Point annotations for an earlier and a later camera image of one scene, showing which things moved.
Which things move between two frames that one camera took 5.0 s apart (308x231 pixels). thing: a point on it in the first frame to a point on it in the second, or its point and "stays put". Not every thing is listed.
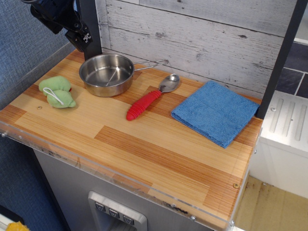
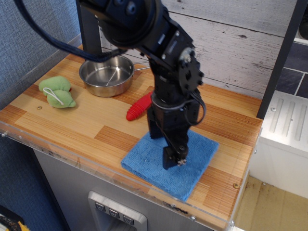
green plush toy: x=57 y=90 stays put
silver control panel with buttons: x=106 y=214 stays put
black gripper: x=58 y=14 to x=184 y=106
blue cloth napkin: x=218 y=112 to x=145 y=161
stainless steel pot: x=110 y=75 stays put
